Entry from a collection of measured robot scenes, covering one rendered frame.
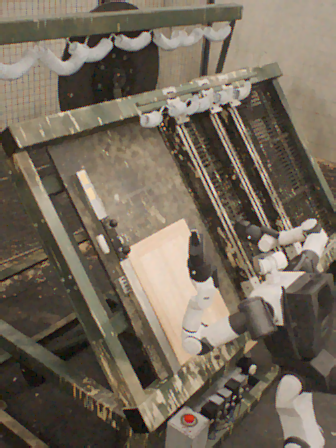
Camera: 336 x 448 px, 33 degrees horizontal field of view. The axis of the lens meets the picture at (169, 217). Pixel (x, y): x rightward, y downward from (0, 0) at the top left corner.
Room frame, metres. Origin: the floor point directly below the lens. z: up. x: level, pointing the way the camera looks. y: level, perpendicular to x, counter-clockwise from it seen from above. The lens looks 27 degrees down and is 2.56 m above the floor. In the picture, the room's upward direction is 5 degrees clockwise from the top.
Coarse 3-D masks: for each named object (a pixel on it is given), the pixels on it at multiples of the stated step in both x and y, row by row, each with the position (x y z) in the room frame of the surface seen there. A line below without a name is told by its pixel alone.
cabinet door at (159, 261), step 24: (144, 240) 2.22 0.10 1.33; (168, 240) 2.31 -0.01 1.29; (144, 264) 2.13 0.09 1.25; (168, 264) 2.22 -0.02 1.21; (144, 288) 2.05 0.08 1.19; (168, 288) 2.14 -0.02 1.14; (192, 288) 2.23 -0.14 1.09; (216, 288) 2.32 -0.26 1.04; (168, 312) 2.05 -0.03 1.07; (216, 312) 2.23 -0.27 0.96; (168, 336) 1.96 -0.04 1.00
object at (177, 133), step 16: (192, 112) 2.74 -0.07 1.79; (176, 128) 2.76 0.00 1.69; (176, 144) 2.75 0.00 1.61; (192, 144) 2.76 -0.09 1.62; (192, 160) 2.69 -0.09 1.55; (192, 176) 2.68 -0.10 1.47; (208, 192) 2.63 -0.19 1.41; (208, 208) 2.62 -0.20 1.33; (224, 224) 2.57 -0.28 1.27; (224, 240) 2.55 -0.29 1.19; (240, 256) 2.50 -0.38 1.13; (240, 272) 2.48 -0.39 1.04
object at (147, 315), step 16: (80, 176) 2.18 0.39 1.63; (80, 192) 2.16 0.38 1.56; (96, 208) 2.13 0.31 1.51; (96, 224) 2.11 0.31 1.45; (112, 256) 2.05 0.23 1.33; (128, 272) 2.02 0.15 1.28; (144, 304) 1.97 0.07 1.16; (144, 320) 1.94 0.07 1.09; (160, 336) 1.92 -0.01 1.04; (160, 352) 1.89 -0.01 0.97; (176, 368) 1.86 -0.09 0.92
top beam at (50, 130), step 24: (240, 72) 3.43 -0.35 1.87; (264, 72) 3.64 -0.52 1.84; (144, 96) 2.68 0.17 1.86; (192, 96) 2.95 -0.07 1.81; (48, 120) 2.18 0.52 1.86; (72, 120) 2.27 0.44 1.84; (96, 120) 2.37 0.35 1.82; (120, 120) 2.48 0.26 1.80; (24, 144) 2.03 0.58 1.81; (48, 144) 2.19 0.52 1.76
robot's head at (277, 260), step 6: (276, 252) 1.99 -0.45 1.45; (270, 258) 1.96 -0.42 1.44; (276, 258) 1.96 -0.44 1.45; (282, 258) 1.96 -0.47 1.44; (264, 264) 1.93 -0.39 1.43; (270, 264) 1.94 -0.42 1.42; (276, 264) 1.94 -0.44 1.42; (282, 264) 1.95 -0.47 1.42; (270, 270) 1.94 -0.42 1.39; (276, 270) 1.95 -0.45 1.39; (270, 276) 1.93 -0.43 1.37; (276, 276) 1.93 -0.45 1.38
